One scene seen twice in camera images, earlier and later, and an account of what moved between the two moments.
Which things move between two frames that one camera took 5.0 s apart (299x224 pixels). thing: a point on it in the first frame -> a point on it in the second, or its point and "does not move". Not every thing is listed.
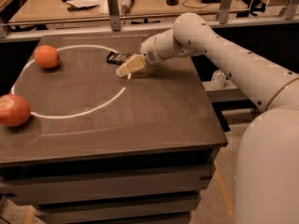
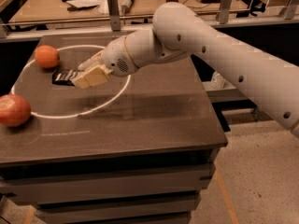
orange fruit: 47,56 does not move
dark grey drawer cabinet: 109,173 does not move
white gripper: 149,52 -> 118,57
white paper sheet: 88,2 does not move
